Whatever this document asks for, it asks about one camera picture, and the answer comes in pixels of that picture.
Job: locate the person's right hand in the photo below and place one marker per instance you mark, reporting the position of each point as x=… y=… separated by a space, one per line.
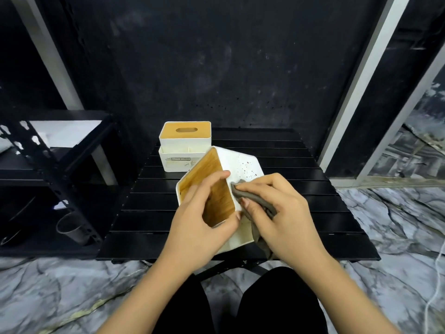
x=295 y=233

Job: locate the person's left forearm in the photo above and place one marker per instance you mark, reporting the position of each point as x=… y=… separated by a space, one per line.
x=139 y=302

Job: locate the white frame post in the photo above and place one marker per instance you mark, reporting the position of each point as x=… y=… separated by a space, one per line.
x=48 y=55

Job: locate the black table leg frame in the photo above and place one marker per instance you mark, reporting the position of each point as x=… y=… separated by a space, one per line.
x=222 y=267

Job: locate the person's black trousers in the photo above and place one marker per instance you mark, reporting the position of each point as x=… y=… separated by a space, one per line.
x=278 y=302

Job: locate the grey cleaning cloth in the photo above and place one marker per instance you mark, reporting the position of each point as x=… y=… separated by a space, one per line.
x=253 y=198

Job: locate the grey metal cup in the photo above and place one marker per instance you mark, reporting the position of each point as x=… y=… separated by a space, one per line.
x=73 y=229

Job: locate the person's left hand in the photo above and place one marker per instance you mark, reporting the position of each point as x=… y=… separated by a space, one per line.
x=187 y=236

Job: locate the white board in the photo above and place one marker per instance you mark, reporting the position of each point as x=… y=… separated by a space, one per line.
x=73 y=133

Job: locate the black metal shelf rack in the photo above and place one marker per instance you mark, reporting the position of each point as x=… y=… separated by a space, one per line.
x=55 y=177

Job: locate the white door frame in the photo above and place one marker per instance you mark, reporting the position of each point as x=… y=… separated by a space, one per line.
x=365 y=76

